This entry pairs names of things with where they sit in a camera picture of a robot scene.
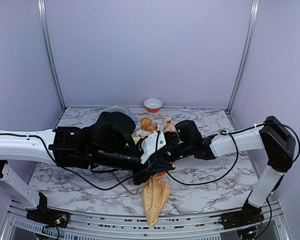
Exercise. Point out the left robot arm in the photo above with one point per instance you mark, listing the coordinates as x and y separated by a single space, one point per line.
108 142

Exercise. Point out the aluminium frame post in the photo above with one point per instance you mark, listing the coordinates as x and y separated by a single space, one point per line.
251 28
49 52

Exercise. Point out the pink fake flower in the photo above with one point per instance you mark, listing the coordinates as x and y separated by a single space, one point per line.
169 126
142 133

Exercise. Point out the orange wrapping paper sheet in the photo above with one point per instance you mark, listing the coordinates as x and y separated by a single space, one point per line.
154 195

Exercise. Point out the orange fake flower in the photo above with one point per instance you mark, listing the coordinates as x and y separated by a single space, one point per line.
146 124

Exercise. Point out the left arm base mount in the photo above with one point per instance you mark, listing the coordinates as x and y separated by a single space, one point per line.
45 215

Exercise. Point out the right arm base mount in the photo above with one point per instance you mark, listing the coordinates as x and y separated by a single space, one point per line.
248 215

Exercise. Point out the right aluminium frame post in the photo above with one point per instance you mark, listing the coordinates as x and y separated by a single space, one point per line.
251 28

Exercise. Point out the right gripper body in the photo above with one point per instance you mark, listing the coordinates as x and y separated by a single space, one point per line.
187 147

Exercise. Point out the left aluminium frame post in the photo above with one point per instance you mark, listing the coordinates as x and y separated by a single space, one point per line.
49 52

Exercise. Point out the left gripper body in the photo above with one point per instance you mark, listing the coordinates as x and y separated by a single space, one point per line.
107 158

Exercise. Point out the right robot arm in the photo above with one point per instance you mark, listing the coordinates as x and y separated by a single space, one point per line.
280 142

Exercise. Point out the red and white bowl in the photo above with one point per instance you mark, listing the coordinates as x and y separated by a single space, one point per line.
153 105

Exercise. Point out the grey glass plate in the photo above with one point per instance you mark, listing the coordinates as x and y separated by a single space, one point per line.
118 108

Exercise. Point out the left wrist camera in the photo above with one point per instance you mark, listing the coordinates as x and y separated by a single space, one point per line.
149 145

